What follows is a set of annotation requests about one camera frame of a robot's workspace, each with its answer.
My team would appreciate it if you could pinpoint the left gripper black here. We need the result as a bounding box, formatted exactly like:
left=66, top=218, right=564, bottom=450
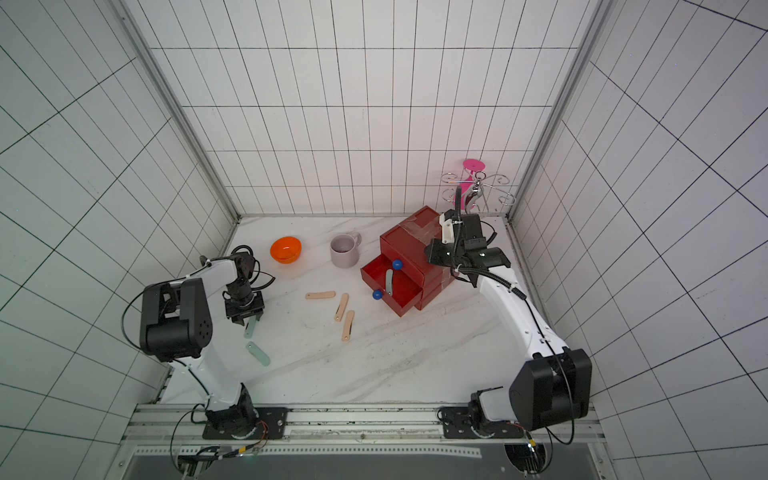
left=224, top=278, right=265, bottom=327

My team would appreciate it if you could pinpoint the mint green knife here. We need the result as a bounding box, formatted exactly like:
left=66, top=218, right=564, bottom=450
left=244, top=316, right=259, bottom=339
left=385, top=269, right=394, bottom=296
left=246, top=341, right=271, bottom=367

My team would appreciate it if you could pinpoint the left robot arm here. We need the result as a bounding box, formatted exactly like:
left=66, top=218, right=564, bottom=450
left=139, top=245, right=264, bottom=436

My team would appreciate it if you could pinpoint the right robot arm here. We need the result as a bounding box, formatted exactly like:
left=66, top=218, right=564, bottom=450
left=425, top=209, right=592, bottom=437

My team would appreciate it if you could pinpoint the red drawer cabinet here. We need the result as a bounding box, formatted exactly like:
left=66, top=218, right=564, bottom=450
left=380, top=206, right=454, bottom=310

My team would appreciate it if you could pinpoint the orange bowl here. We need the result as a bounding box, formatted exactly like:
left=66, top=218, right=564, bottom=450
left=270, top=236, right=302, bottom=265

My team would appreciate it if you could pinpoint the peach knife horizontal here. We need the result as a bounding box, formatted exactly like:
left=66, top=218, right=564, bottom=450
left=305, top=291, right=337, bottom=300

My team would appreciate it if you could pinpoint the pink hourglass stand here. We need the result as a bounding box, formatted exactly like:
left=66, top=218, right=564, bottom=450
left=459, top=159, right=486, bottom=211

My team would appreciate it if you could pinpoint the peach knife middle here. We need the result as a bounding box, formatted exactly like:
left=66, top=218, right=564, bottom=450
left=334, top=293, right=349, bottom=322

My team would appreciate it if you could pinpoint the peach knife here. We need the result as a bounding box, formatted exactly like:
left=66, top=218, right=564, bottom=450
left=342, top=310, right=355, bottom=342
left=334, top=293, right=349, bottom=322

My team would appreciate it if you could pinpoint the peach knife right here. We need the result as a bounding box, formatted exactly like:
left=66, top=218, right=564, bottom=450
left=342, top=310, right=355, bottom=342

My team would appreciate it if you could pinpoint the mauve mug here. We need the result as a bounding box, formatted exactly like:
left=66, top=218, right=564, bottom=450
left=330, top=232, right=362, bottom=269

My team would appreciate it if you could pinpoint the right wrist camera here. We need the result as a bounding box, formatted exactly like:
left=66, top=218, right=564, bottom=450
left=439, top=210, right=455, bottom=244

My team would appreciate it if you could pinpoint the silver wire rack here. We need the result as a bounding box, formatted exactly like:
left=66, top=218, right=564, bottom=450
left=441, top=172, right=517, bottom=214

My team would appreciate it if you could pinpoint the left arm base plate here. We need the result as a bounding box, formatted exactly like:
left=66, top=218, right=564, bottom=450
left=202, top=407, right=289, bottom=441

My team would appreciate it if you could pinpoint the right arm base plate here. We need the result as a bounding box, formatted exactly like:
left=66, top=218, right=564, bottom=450
left=437, top=406, right=525, bottom=440

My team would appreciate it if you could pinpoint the aluminium rail frame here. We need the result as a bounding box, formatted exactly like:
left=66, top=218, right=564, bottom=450
left=106, top=403, right=617, bottom=479

